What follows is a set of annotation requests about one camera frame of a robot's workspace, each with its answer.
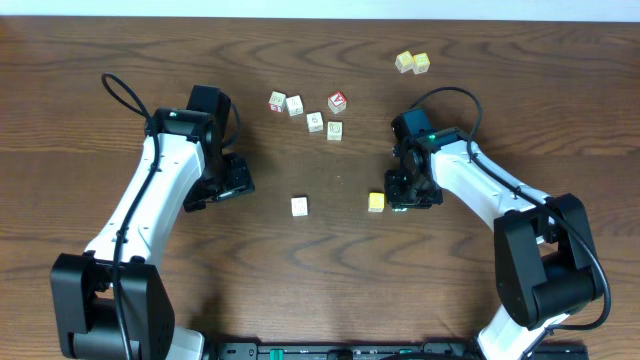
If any yellow K block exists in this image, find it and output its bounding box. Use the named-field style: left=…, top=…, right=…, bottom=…
left=368, top=192, right=385, bottom=213

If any green Z cat block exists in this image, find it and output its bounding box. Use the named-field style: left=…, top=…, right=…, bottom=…
left=291, top=196, right=309, bottom=217

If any yellow M airplane block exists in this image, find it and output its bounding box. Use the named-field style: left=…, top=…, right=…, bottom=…
left=412, top=53, right=431, bottom=74

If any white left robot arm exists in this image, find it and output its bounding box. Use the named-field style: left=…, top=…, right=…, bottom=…
left=50, top=85, right=255, bottom=359

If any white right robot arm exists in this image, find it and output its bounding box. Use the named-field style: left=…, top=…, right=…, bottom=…
left=385, top=108, right=610, bottom=359

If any cream block red side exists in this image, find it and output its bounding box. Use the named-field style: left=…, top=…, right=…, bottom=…
left=268, top=91, right=287, bottom=113

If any cream block with brown print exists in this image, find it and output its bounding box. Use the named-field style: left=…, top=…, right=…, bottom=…
left=327, top=121, right=343, bottom=141

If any cream block letter print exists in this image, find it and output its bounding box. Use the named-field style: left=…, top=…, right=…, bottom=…
left=286, top=95, right=304, bottom=116

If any cream block animal print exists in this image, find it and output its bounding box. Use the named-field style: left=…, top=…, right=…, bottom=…
left=306, top=112, right=324, bottom=133

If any red A block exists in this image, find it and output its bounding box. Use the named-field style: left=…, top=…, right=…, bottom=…
left=328, top=91, right=348, bottom=114

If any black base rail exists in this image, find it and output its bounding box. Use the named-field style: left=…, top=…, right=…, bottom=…
left=214, top=341, right=590, bottom=360

